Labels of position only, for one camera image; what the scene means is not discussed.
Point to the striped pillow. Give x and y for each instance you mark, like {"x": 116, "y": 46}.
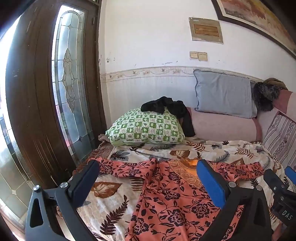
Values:
{"x": 281, "y": 136}

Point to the framed wall plaque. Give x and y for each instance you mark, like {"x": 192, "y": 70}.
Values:
{"x": 206, "y": 30}

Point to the stained glass door panel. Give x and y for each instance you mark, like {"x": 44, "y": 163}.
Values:
{"x": 69, "y": 76}

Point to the brown wooden door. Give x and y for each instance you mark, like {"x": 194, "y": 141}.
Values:
{"x": 30, "y": 97}

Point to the green checked pillow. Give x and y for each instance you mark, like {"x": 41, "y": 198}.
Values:
{"x": 145, "y": 128}

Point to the leaf print blanket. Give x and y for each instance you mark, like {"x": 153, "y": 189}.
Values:
{"x": 111, "y": 208}

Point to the brown quilted bedcover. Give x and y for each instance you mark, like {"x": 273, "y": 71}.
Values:
{"x": 104, "y": 144}

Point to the large framed picture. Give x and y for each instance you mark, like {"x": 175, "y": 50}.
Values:
{"x": 256, "y": 16}

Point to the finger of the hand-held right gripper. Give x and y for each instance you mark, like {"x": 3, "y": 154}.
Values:
{"x": 291, "y": 172}
{"x": 272, "y": 179}

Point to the black garment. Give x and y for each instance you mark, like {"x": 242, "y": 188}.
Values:
{"x": 175, "y": 109}

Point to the pink sofa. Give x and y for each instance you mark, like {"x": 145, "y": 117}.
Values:
{"x": 222, "y": 126}

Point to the olive brown cloth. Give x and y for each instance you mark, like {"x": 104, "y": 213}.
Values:
{"x": 276, "y": 83}

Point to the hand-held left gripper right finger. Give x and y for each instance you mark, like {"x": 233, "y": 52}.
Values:
{"x": 211, "y": 183}

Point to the dark furry cushion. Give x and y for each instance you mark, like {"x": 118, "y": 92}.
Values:
{"x": 263, "y": 95}

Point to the grey pillow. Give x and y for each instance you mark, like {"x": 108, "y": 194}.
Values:
{"x": 222, "y": 93}

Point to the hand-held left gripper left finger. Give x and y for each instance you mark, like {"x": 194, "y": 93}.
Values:
{"x": 86, "y": 183}

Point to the orange floral garment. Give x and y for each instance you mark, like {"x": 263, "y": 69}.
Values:
{"x": 166, "y": 199}

